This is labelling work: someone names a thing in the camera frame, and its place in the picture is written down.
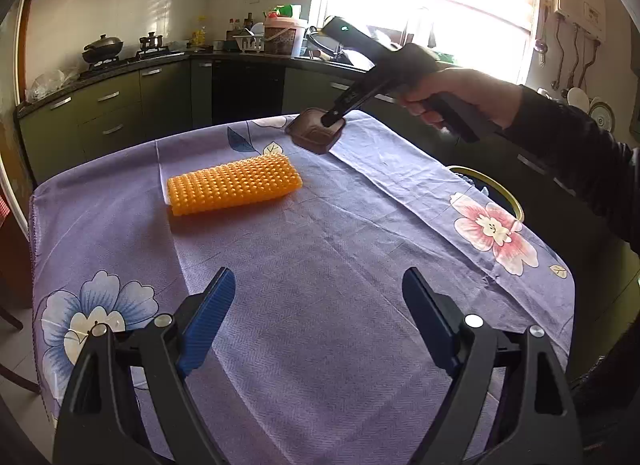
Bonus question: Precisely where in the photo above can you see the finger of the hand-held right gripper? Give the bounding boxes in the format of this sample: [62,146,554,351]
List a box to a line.
[320,84,375,129]

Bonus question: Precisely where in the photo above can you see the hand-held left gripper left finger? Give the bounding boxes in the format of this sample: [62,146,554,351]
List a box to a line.
[52,266,237,465]

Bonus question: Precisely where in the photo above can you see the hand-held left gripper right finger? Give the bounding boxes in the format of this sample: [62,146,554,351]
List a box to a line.
[401,266,586,465]

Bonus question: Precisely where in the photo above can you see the brown plastic tray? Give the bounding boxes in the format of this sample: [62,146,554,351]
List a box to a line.
[285,108,346,155]

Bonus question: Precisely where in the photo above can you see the yellow rimmed bin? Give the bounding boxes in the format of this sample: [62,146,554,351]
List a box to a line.
[446,165,524,221]

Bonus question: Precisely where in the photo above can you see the person's right forearm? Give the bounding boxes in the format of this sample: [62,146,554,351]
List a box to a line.
[500,85,640,248]

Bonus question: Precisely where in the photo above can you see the person's right hand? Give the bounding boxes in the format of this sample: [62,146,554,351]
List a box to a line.
[398,68,523,131]

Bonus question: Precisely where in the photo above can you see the white plastic bucket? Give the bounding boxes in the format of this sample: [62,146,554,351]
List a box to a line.
[263,12,308,57]

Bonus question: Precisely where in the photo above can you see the black built-in appliance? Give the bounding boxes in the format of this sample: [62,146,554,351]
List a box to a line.
[210,60,287,125]

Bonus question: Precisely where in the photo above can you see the white dish rack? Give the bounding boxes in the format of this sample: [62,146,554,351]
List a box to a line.
[235,28,266,53]

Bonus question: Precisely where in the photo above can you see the purple floral tablecloth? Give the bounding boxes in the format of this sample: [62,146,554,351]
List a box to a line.
[29,110,576,465]

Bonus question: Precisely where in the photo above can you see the orange bumpy tray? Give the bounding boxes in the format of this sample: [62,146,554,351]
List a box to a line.
[166,152,302,217]

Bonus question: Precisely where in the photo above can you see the plain white plate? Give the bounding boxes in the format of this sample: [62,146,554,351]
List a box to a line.
[567,88,591,113]

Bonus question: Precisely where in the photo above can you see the dark wooden chair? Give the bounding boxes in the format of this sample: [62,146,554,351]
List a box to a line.
[0,302,41,394]

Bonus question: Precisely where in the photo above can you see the black gas burner grate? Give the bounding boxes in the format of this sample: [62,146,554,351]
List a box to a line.
[135,31,169,57]

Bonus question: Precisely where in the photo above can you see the patterned rim plate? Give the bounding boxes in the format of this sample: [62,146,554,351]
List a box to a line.
[587,101,616,133]

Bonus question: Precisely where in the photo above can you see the green lower kitchen cabinets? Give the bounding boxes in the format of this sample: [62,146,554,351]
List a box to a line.
[17,58,213,186]

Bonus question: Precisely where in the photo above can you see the black wok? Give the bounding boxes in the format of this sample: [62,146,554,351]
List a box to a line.
[81,34,125,65]

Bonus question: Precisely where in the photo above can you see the clear plastic bag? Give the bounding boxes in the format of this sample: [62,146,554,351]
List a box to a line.
[27,68,81,101]

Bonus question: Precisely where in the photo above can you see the wooden door frame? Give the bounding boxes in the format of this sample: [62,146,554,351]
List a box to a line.
[12,0,32,106]

